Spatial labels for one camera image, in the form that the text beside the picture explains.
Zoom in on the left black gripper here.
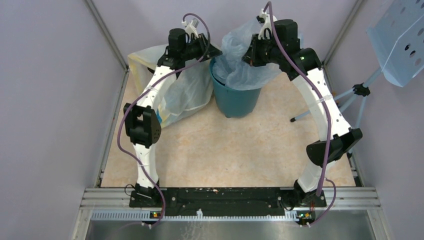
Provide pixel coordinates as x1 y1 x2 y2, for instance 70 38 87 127
181 33 223 63

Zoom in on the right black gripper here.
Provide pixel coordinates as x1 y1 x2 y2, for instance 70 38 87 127
240 34 282 68

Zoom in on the thin blue plastic trash bag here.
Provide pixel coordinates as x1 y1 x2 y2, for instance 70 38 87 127
212 18 282 91

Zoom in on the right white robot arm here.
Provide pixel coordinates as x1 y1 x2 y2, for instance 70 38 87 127
242 15 363 206

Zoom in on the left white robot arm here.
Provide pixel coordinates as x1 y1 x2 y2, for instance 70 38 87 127
119 28 222 207

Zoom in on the teal plastic trash bin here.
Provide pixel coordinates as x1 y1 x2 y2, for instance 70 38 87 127
208 59 262 118

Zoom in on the large full translucent bag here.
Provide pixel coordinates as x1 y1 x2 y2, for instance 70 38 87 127
127 44 213 128

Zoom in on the light blue tripod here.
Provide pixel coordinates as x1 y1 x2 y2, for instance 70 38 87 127
290 68 382 162

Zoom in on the perforated light blue panel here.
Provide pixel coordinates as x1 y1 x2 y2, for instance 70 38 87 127
366 0 424 87

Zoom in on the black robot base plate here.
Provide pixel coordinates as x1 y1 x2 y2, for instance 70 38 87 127
129 186 327 217

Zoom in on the white toothed rail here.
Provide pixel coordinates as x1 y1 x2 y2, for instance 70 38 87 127
90 210 299 222

